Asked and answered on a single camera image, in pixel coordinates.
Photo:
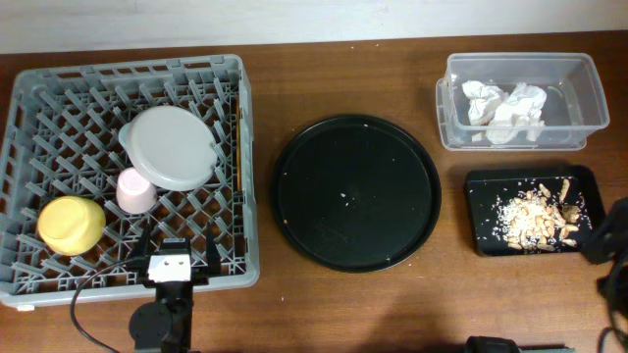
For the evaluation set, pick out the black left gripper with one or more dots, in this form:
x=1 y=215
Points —
x=204 y=277

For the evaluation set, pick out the pink cup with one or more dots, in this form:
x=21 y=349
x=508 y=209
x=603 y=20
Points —
x=134 y=193

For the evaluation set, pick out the white round plate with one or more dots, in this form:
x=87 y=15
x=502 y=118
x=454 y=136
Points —
x=170 y=147

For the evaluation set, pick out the yellow bowl with food scraps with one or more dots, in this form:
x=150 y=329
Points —
x=71 y=225

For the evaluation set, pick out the wooden chopstick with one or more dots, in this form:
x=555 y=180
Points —
x=238 y=147

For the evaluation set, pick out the small white napkin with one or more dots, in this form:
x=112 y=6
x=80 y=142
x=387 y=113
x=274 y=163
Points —
x=483 y=101

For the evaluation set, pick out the large white napkin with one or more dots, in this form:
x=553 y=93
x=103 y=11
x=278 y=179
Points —
x=522 y=108

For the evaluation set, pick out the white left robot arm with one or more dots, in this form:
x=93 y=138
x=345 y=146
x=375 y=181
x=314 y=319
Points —
x=164 y=325

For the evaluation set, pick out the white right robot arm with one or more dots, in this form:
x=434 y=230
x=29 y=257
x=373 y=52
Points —
x=606 y=241

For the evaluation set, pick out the grey dishwasher rack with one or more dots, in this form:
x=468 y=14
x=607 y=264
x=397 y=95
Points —
x=61 y=138

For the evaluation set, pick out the round black tray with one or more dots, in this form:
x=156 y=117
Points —
x=356 y=194

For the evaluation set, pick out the black rectangular tray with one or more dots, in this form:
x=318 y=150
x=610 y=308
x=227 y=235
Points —
x=487 y=186

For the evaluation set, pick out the pile of food scraps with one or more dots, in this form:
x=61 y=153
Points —
x=542 y=218

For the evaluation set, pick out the clear plastic bin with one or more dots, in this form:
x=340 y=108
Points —
x=575 y=106

